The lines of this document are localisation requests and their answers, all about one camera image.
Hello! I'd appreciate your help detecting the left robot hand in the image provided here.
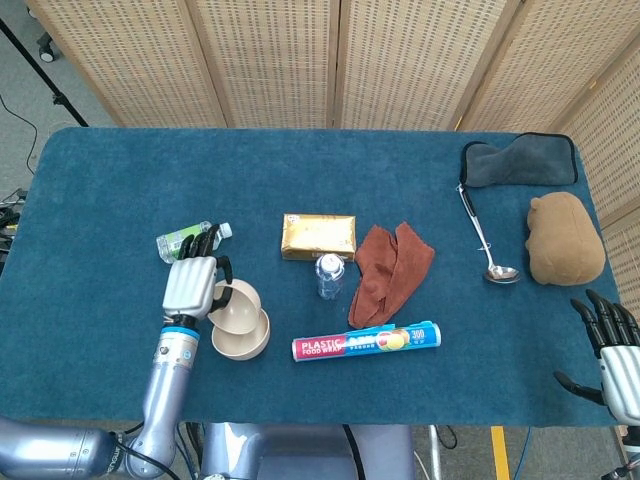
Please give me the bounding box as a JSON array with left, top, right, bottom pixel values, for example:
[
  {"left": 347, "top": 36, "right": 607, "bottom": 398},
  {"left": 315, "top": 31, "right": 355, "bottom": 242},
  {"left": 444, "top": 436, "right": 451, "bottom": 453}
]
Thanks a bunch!
[{"left": 162, "top": 223, "right": 234, "bottom": 330}]

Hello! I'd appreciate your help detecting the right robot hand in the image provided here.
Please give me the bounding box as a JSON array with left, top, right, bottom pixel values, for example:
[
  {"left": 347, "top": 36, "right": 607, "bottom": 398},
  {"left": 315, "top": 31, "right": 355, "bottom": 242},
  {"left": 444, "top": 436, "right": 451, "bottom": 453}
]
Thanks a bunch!
[{"left": 552, "top": 288, "right": 640, "bottom": 426}]

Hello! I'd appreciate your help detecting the beige bowl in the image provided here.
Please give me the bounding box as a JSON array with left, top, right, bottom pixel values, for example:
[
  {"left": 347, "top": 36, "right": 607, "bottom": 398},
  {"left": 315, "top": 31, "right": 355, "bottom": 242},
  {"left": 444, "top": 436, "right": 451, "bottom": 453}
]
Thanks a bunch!
[
  {"left": 210, "top": 308, "right": 272, "bottom": 362},
  {"left": 207, "top": 278, "right": 263, "bottom": 335}
]

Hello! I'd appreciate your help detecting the green label water bottle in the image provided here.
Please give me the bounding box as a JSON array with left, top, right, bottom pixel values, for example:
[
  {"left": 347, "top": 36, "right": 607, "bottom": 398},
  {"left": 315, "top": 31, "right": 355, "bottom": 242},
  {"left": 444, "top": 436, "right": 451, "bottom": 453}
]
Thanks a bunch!
[{"left": 155, "top": 220, "right": 233, "bottom": 265}]

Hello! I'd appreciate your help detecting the blue table cloth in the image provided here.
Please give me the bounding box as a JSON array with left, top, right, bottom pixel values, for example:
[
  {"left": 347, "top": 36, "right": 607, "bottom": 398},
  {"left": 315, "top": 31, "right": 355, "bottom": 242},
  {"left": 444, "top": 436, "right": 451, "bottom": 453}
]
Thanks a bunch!
[{"left": 0, "top": 126, "right": 624, "bottom": 429}]

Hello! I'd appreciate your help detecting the gold tissue pack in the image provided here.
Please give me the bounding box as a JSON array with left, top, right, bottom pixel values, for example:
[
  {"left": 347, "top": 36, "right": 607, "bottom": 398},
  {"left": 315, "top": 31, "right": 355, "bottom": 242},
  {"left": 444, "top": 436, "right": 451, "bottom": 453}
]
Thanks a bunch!
[{"left": 280, "top": 213, "right": 358, "bottom": 263}]

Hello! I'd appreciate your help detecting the clear bottle white cap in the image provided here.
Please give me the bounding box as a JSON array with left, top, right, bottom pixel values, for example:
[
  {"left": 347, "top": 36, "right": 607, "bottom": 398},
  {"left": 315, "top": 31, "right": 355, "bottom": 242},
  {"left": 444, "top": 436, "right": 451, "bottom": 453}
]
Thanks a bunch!
[{"left": 314, "top": 252, "right": 346, "bottom": 301}]

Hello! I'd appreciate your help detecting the brown plush bear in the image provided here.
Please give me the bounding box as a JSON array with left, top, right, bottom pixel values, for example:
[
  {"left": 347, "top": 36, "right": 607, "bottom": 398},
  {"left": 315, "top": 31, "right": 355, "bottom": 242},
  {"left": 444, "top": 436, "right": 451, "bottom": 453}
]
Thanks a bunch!
[{"left": 524, "top": 191, "right": 607, "bottom": 287}]

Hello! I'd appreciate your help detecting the plastic food wrap roll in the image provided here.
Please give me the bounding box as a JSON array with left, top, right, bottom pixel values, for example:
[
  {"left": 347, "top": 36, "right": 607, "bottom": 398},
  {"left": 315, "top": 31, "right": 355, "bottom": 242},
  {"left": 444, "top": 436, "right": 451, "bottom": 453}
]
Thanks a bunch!
[{"left": 291, "top": 321, "right": 443, "bottom": 364}]

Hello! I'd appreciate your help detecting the silver robot torso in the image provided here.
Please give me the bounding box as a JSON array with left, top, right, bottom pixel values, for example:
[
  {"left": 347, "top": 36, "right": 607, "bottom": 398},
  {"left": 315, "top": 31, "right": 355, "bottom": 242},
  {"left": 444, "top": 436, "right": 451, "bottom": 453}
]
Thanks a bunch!
[{"left": 199, "top": 422, "right": 416, "bottom": 480}]

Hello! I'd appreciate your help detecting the brown rag cloth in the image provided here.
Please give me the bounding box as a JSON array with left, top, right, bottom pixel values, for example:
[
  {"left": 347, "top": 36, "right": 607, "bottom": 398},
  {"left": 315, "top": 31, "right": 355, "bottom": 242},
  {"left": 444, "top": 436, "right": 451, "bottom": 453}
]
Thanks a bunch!
[{"left": 348, "top": 221, "right": 436, "bottom": 330}]

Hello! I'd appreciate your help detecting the grey folded towel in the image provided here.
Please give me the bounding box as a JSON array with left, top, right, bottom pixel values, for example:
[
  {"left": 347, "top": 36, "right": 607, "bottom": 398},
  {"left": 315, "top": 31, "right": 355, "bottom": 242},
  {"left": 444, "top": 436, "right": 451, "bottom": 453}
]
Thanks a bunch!
[{"left": 459, "top": 132, "right": 580, "bottom": 189}]

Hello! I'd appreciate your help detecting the black tripod stand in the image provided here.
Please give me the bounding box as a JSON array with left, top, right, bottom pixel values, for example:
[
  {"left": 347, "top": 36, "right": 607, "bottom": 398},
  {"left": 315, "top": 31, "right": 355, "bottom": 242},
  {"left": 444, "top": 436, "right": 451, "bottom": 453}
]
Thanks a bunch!
[{"left": 0, "top": 18, "right": 90, "bottom": 127}]

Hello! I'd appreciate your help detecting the caster wheel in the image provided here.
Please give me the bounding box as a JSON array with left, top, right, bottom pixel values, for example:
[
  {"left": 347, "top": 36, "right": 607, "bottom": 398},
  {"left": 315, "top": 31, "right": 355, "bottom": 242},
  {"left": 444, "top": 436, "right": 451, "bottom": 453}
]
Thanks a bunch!
[{"left": 37, "top": 32, "right": 64, "bottom": 64}]

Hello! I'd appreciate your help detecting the blue cable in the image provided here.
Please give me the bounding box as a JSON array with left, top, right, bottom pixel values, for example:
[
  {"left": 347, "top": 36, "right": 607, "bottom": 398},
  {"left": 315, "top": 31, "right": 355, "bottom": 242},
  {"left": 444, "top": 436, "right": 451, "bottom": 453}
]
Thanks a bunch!
[{"left": 512, "top": 427, "right": 533, "bottom": 480}]

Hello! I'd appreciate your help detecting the steel ladle black handle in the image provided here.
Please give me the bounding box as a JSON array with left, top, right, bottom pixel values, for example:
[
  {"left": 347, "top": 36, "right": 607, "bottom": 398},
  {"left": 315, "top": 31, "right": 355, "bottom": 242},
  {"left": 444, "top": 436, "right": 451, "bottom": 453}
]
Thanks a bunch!
[{"left": 455, "top": 183, "right": 521, "bottom": 285}]

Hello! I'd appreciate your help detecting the black floor cable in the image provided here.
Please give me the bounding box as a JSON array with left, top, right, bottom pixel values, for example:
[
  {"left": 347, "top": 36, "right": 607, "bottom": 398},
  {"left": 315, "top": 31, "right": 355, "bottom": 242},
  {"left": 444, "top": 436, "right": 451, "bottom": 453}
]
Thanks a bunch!
[{"left": 0, "top": 94, "right": 40, "bottom": 176}]

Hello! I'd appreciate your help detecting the black torso cable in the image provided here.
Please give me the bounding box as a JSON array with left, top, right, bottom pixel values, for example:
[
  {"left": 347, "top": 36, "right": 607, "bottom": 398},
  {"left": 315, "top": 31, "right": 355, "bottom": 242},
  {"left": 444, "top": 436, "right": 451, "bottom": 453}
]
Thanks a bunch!
[{"left": 342, "top": 424, "right": 367, "bottom": 480}]

